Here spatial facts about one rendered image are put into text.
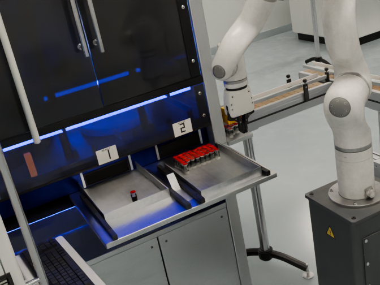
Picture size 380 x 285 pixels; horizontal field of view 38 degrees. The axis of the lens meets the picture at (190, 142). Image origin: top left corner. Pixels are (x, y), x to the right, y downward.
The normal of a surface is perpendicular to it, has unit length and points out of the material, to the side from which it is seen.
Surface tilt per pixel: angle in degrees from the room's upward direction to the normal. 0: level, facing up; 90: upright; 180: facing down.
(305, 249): 0
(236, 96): 90
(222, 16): 90
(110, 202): 0
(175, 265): 90
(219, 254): 90
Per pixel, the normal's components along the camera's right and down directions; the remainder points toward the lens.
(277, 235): -0.18, -0.91
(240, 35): -0.03, -0.22
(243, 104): 0.48, 0.32
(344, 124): -0.21, 0.88
